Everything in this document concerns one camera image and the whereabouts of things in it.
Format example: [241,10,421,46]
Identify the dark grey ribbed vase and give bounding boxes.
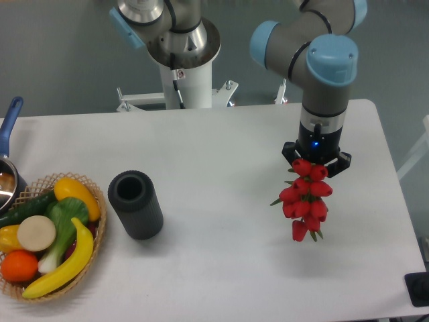
[108,170,164,240]

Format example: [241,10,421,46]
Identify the green bok choy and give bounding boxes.
[38,197,88,275]

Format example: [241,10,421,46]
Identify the woven wicker basket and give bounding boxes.
[1,172,107,303]

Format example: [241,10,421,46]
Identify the red tulip bouquet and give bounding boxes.
[270,158,333,242]

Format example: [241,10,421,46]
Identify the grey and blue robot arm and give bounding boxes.
[109,1,367,177]

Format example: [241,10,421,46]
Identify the beige round mushroom cap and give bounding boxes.
[17,215,56,252]

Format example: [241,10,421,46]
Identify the black cable on pedestal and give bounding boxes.
[169,52,186,110]

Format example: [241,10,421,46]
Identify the blue handled saucepan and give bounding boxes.
[1,97,27,215]

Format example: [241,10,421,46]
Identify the white frame at right edge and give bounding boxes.
[397,115,428,180]

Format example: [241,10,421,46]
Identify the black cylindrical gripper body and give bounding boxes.
[296,107,346,162]

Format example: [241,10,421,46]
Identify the dark red fruit in basket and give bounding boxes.
[64,222,97,260]

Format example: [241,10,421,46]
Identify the yellow bell pepper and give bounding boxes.
[0,225,23,254]

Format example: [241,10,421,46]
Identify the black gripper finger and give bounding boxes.
[282,142,301,166]
[326,151,352,178]

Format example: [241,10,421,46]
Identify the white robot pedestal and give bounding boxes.
[115,19,239,113]

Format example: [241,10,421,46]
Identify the green cucumber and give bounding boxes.
[1,190,57,228]

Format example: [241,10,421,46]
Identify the black device at table edge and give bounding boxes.
[404,272,429,307]

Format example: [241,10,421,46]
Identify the orange fruit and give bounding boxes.
[1,250,38,282]

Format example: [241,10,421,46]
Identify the yellow banana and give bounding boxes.
[22,217,94,299]

